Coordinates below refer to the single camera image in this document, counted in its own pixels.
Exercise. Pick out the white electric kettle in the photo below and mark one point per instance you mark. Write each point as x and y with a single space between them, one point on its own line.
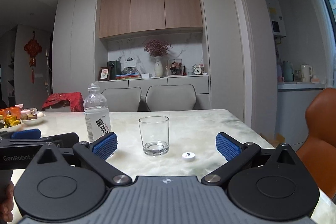
306 73

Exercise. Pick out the plate with egg and snacks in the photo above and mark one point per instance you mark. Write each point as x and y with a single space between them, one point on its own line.
30 119

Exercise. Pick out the right grey dining chair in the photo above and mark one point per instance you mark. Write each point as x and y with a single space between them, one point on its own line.
171 98

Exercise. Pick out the white bottle cap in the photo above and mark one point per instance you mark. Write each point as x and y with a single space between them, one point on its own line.
188 156

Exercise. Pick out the stack of colourful books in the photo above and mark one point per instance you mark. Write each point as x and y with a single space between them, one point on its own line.
128 76

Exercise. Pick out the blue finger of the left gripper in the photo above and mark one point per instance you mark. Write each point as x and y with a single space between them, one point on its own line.
34 133

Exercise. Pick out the white wall water heater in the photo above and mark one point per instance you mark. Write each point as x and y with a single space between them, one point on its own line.
276 18

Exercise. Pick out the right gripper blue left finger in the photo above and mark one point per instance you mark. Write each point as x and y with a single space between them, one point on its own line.
92 156

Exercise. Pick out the clear drinking glass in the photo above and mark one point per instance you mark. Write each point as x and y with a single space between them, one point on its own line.
154 131

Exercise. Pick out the white vase with red flowers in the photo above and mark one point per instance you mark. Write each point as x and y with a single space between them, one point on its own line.
157 49

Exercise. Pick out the plate of pumpkin pieces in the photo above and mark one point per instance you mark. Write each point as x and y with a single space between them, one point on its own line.
10 124

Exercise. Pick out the framed flower picture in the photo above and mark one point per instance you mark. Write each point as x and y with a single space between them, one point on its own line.
104 74

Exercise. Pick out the orange tissue box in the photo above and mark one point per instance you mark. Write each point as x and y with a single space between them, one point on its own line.
11 111

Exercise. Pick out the orange leather chair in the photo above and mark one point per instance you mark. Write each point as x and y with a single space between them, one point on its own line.
318 151

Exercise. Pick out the left grey dining chair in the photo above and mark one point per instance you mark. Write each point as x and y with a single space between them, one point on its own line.
123 100

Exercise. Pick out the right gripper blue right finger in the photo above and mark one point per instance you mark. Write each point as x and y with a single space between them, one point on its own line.
238 156

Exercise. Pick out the grey dining chair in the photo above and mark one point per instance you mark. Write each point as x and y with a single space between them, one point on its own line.
123 100
171 98

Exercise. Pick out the clear plastic water bottle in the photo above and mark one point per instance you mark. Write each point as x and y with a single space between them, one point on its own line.
96 113

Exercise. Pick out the wooden wall cabinet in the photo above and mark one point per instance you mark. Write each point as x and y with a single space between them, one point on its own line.
123 17

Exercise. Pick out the glass box with flowers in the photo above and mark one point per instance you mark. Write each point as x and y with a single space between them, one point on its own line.
175 67

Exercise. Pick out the chair with red cloth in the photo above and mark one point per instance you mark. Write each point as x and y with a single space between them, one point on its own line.
72 100

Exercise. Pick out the dark green box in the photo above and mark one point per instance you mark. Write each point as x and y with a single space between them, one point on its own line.
114 68

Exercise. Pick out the small alarm clock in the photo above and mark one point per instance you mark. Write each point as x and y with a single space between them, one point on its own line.
198 69

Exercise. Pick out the red chinese knot decoration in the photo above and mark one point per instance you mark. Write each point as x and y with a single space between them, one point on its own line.
33 48

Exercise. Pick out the person's left hand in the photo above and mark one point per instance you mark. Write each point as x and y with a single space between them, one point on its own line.
8 204

